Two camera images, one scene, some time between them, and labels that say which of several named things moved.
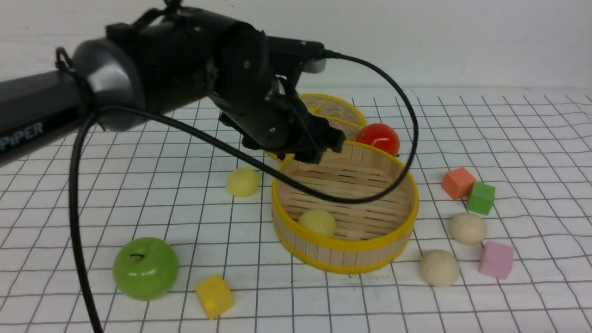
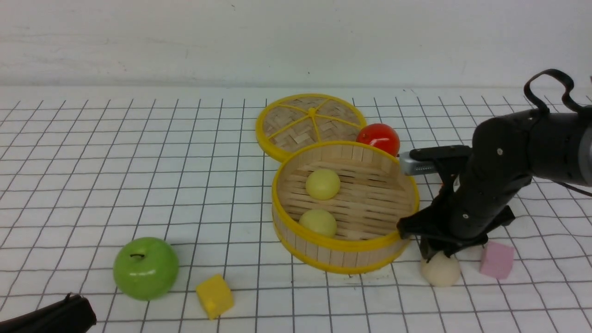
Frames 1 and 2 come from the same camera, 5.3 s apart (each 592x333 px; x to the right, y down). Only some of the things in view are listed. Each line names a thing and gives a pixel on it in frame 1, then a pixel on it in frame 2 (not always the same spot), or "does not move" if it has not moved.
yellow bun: x=242 y=182 to x=323 y=184
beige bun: x=440 y=268 does not move
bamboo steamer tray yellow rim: x=365 y=237 does not move
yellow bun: x=318 y=220 does not move
